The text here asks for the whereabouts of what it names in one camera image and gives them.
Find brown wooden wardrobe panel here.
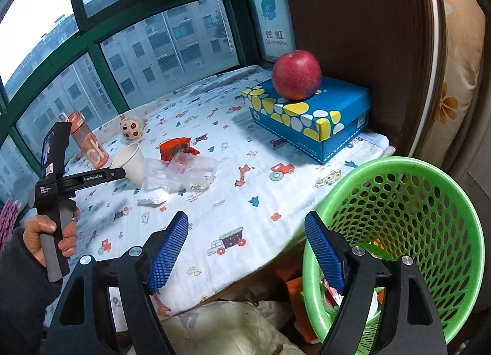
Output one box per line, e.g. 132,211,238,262
278,0,446,160

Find beige floral cloth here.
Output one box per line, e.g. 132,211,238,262
426,0,486,187

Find white louvered shutter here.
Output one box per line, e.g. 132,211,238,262
217,0,236,56

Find person's left hand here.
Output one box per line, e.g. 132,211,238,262
22,207,82,265

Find person's left forearm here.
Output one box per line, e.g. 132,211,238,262
0,226,64,355

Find white tissue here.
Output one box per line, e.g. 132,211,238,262
137,188,170,207

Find pink patterned cloth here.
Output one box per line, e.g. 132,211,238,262
0,197,20,252

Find printed blanket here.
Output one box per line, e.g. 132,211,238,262
42,65,390,334

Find green plastic basket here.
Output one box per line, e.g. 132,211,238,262
302,156,486,348

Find blue patterned box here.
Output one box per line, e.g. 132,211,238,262
241,76,372,166

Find white air conditioner unit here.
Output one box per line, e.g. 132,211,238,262
245,0,296,64

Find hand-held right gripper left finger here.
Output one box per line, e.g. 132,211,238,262
45,210,189,355

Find red apple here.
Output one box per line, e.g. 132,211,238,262
272,50,322,101

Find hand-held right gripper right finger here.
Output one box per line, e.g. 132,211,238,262
304,211,449,355

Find red snack wrapper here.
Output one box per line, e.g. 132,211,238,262
158,137,201,162

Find orange water bottle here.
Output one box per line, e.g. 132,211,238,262
59,110,110,169

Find white paper cup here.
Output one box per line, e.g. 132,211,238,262
111,142,145,187

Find small clear plastic container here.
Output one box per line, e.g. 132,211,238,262
168,151,193,176

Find small plush toy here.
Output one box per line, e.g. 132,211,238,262
119,114,148,142

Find orange box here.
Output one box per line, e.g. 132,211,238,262
286,276,319,342

